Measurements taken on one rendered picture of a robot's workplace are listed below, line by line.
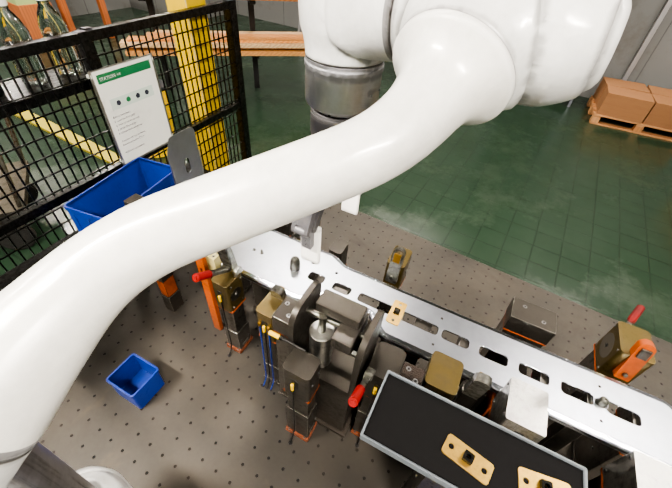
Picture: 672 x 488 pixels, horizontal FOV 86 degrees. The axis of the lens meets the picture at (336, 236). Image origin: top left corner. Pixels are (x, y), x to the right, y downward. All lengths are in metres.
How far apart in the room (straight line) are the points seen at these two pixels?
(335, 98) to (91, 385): 1.22
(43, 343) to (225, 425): 0.96
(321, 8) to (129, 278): 0.29
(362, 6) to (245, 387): 1.12
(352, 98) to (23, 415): 0.38
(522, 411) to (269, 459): 0.68
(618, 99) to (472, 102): 5.51
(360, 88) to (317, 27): 0.07
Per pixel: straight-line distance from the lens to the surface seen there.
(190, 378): 1.33
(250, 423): 1.23
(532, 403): 0.92
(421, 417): 0.76
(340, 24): 0.39
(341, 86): 0.42
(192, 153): 1.21
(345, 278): 1.12
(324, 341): 0.87
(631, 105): 5.83
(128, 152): 1.43
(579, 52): 0.32
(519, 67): 0.31
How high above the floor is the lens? 1.85
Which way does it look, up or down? 43 degrees down
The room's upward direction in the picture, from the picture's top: 5 degrees clockwise
